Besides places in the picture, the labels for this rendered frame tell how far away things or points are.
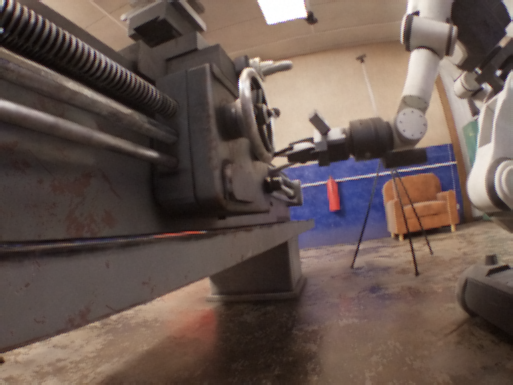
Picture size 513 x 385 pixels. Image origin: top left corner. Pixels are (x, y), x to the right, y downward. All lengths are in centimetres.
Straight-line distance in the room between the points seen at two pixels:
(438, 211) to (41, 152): 408
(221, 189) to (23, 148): 33
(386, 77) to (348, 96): 79
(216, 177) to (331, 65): 493
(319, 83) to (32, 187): 501
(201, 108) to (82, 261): 40
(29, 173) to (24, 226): 7
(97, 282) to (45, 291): 5
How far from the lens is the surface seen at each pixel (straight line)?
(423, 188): 447
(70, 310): 24
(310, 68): 536
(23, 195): 42
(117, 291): 27
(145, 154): 48
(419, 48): 73
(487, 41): 97
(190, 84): 60
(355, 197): 470
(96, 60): 44
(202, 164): 53
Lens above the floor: 47
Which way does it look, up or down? 7 degrees up
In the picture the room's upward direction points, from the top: 7 degrees counter-clockwise
